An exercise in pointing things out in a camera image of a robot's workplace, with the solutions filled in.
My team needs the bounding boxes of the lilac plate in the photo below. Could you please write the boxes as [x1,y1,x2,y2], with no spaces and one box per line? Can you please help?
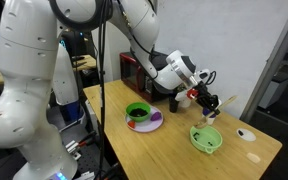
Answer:
[125,106,164,133]

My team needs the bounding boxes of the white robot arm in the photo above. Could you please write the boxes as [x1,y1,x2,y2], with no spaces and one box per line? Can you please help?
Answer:
[0,0,218,180]

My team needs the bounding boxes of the white sticker with black spot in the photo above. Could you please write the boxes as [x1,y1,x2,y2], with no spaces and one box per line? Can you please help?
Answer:
[237,128,256,142]

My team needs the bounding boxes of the green bowl with dark contents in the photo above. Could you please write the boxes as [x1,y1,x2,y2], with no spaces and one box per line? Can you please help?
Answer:
[126,102,151,122]

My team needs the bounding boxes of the red toy piece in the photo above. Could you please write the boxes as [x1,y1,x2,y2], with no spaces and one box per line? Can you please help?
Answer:
[127,120,135,129]

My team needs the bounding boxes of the wooden ladle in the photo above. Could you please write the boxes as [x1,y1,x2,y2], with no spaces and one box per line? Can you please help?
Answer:
[195,95,237,129]

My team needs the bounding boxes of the red and black microwave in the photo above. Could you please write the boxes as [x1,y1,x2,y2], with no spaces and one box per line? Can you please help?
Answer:
[119,52,168,102]

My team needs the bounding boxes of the white cup with blue band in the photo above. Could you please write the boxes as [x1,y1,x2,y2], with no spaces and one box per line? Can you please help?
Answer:
[202,108,216,125]

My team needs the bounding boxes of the light green bowl with handle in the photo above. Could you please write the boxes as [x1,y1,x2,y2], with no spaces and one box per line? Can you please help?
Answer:
[189,125,223,154]

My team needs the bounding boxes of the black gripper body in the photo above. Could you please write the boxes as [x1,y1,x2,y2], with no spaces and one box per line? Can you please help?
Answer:
[194,82,218,107]

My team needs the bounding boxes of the purple toy eggplant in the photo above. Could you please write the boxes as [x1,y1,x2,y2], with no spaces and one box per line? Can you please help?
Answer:
[150,112,162,121]

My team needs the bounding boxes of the black cup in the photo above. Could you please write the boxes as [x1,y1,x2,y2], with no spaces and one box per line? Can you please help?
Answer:
[169,96,179,113]

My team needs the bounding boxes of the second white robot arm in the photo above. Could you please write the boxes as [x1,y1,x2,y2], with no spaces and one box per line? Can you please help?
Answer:
[53,43,82,120]

